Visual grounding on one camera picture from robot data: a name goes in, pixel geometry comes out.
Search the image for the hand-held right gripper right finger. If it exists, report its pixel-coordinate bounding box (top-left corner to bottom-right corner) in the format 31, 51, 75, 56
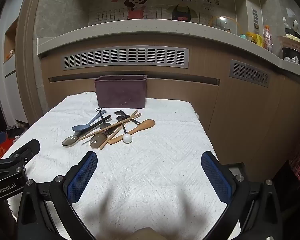
201, 151, 283, 240

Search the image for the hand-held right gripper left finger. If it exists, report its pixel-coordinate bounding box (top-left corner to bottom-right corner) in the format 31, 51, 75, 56
17, 151, 98, 240

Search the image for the wooden chopstick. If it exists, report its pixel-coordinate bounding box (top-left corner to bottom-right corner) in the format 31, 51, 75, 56
99, 110, 139, 149
79, 114, 142, 140

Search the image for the blue plastic spoon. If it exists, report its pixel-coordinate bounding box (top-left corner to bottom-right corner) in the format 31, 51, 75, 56
71, 110, 107, 132

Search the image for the white spoon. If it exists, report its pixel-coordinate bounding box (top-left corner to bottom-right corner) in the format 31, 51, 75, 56
122, 124, 133, 144

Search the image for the black shovel-shaped spoon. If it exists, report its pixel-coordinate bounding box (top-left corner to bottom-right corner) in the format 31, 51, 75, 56
95, 108, 111, 128

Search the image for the black metal spoon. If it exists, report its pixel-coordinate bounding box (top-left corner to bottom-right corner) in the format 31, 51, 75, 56
114, 110, 142, 125
116, 115, 128, 134

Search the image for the wooden spoon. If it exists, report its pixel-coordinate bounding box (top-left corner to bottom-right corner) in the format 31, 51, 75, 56
108, 119, 156, 145

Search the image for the purple utensil holder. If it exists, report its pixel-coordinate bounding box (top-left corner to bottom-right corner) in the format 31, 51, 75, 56
94, 75, 148, 108

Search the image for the red doormat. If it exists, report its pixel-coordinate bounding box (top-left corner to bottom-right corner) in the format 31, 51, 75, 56
0, 138, 17, 160

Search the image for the white shelf cabinet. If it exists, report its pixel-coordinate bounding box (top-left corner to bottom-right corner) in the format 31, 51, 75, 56
0, 20, 28, 128

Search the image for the white textured cloth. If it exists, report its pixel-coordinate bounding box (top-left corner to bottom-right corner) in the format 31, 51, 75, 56
1, 91, 242, 240

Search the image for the person's knee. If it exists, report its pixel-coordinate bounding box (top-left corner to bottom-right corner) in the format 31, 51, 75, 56
130, 227, 165, 240

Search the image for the wooden kitchen cabinet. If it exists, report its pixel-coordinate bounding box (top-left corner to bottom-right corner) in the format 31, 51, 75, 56
37, 39, 300, 180

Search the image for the small grey vent grille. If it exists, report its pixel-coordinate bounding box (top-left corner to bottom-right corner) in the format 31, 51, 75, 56
229, 59, 270, 88

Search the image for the large grey vent grille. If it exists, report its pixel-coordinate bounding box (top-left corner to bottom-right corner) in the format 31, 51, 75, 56
61, 47, 190, 71

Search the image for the yellow container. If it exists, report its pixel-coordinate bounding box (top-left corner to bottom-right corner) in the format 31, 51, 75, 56
246, 32, 263, 47

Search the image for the clear bottle orange cap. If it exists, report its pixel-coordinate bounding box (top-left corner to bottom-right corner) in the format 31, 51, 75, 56
262, 25, 273, 52

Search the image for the glass pot lid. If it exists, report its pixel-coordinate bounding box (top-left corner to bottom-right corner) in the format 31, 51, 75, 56
209, 16, 242, 34

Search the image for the black pot with food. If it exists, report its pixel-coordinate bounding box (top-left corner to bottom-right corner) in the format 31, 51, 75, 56
277, 35, 300, 53

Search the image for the speckled kitchen countertop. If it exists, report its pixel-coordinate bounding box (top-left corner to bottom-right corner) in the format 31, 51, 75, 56
37, 19, 300, 80

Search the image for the cartoon wall sticker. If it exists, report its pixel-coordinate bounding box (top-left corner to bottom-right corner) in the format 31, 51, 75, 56
89, 0, 235, 29

